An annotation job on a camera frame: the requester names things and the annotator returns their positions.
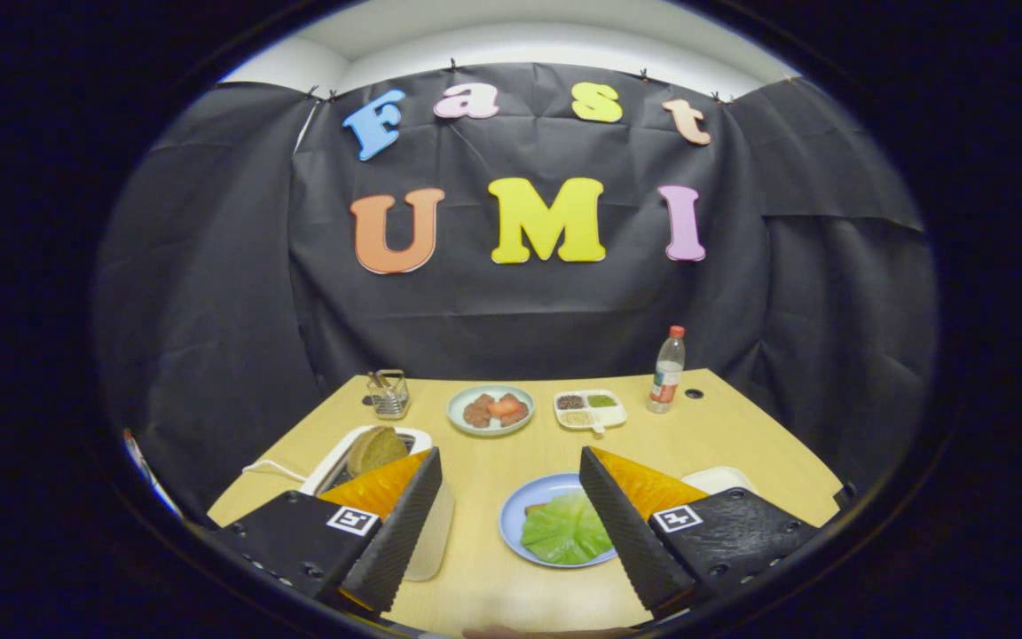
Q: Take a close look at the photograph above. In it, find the blue round plate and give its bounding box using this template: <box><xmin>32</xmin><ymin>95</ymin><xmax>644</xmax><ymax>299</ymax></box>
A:
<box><xmin>499</xmin><ymin>472</ymin><xmax>618</xmax><ymax>569</ymax></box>

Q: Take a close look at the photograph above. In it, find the metal wire utensil basket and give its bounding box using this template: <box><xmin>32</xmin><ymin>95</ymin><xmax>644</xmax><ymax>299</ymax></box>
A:
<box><xmin>366</xmin><ymin>369</ymin><xmax>411</xmax><ymax>420</ymax></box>

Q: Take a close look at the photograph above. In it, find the brown toasted bread slice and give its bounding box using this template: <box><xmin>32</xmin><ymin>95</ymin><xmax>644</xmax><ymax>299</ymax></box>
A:
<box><xmin>347</xmin><ymin>426</ymin><xmax>410</xmax><ymax>476</ymax></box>

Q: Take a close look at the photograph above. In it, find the clear plastic bottle red cap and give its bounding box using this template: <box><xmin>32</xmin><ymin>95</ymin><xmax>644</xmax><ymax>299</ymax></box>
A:
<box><xmin>647</xmin><ymin>325</ymin><xmax>687</xmax><ymax>415</ymax></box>

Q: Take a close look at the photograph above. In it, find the green lettuce leaf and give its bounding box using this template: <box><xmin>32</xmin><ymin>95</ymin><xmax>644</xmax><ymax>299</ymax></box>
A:
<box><xmin>520</xmin><ymin>490</ymin><xmax>616</xmax><ymax>566</ymax></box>

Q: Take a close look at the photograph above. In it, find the white toaster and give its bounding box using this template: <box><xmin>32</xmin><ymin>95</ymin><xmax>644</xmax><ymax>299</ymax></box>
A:
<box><xmin>298</xmin><ymin>424</ymin><xmax>456</xmax><ymax>582</ymax></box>

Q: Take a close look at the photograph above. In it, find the white power cable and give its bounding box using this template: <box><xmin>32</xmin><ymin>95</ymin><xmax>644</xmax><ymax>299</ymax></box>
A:
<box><xmin>242</xmin><ymin>458</ymin><xmax>301</xmax><ymax>481</ymax></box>

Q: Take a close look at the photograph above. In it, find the white divided seasoning tray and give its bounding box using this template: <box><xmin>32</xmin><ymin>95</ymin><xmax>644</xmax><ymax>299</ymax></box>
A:
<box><xmin>553</xmin><ymin>389</ymin><xmax>628</xmax><ymax>435</ymax></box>

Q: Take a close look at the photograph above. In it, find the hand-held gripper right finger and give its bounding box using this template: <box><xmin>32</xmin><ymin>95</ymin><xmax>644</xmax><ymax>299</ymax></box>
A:
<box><xmin>578</xmin><ymin>446</ymin><xmax>822</xmax><ymax>620</ymax></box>

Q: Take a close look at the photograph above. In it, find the black backdrop cloth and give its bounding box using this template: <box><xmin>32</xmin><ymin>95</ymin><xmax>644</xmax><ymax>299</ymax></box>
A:
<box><xmin>94</xmin><ymin>62</ymin><xmax>938</xmax><ymax>520</ymax></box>

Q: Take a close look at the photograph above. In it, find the pale green round plate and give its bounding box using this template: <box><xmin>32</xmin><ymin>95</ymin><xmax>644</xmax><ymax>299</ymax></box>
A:
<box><xmin>446</xmin><ymin>383</ymin><xmax>536</xmax><ymax>438</ymax></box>

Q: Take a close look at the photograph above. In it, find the white square plate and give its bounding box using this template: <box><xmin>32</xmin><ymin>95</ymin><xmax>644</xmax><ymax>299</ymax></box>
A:
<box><xmin>681</xmin><ymin>466</ymin><xmax>756</xmax><ymax>496</ymax></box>

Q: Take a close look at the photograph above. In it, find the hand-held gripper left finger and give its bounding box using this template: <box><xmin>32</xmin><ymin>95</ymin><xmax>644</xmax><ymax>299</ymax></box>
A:
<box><xmin>209</xmin><ymin>446</ymin><xmax>444</xmax><ymax>615</ymax></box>

